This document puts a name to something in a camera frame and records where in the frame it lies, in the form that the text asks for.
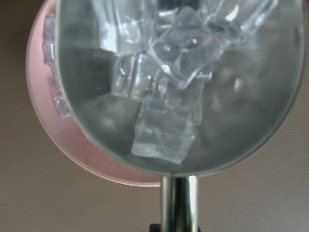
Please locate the stainless steel ice scoop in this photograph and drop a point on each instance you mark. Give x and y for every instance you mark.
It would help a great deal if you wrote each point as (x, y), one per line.
(252, 89)

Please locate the clear plastic ice cubes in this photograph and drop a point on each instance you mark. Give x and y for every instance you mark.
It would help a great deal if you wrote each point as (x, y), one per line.
(158, 53)

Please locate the pink plastic bowl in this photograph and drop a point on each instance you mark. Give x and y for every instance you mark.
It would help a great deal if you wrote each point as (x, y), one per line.
(64, 132)

